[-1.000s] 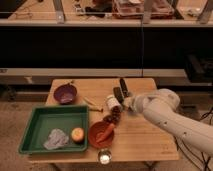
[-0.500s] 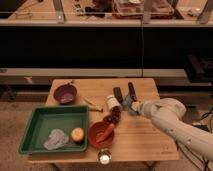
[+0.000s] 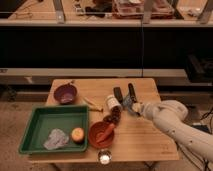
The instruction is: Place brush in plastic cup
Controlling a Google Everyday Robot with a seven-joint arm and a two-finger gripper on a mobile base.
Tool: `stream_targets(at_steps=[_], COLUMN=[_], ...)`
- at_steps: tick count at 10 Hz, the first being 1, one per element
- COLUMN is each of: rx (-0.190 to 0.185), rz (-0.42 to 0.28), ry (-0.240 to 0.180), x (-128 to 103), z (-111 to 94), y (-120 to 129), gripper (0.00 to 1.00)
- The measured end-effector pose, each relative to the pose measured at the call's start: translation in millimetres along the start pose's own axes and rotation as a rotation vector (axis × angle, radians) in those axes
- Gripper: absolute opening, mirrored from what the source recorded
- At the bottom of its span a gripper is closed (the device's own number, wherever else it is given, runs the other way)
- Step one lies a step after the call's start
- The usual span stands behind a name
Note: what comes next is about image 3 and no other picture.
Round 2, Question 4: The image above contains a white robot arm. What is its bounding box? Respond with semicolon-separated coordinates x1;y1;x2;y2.
133;100;213;162

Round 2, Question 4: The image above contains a small metal cup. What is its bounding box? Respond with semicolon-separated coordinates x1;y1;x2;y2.
98;149;112;165

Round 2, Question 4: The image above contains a dark grape bunch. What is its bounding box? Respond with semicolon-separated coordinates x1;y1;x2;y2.
103;107;121;125

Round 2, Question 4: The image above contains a white bottle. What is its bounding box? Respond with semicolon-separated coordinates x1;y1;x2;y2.
106;95;122;111

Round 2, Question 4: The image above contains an orange carrot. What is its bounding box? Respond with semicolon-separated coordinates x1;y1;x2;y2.
96;123;115;143

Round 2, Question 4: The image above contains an orange plastic bowl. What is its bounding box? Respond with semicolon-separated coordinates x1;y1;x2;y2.
88;121;114;149

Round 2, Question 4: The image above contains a yellow red apple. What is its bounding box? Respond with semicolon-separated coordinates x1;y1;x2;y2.
71;127;85;143

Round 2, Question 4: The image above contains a grey crumpled cloth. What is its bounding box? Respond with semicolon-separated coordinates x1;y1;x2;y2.
43;129;69;150

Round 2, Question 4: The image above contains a green plastic tray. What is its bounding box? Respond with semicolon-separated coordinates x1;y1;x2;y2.
19;105;89;154

